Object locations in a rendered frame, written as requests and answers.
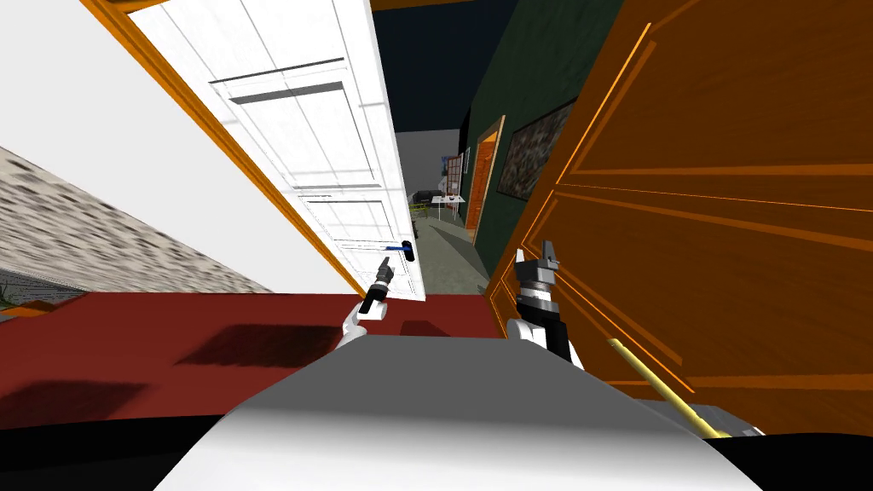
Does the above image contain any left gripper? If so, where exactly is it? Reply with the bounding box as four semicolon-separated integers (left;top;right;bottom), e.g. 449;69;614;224
370;256;397;302

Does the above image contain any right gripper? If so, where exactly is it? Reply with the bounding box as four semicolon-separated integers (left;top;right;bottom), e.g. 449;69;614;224
514;239;561;297

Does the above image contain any small brown door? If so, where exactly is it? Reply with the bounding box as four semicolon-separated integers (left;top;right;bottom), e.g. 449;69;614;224
465;114;507;246

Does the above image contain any white table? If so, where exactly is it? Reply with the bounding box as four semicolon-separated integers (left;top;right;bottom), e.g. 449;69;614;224
430;194;468;223

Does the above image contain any white framed window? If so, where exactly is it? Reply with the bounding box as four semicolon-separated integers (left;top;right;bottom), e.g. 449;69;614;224
439;153;466;196

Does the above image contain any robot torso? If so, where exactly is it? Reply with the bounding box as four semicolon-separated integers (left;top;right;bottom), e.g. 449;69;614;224
153;333;766;491

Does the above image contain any white panelled door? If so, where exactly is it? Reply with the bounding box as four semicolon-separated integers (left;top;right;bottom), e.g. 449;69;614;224
126;0;428;303

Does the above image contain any brown wooden door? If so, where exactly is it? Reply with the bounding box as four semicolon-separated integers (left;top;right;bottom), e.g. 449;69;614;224
487;0;873;437

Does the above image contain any dark framed wall picture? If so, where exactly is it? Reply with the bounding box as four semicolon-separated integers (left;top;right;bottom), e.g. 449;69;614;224
496;98;579;203

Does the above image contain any yellow bar door handle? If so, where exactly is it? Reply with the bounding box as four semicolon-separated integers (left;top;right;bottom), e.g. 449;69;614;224
605;337;732;440

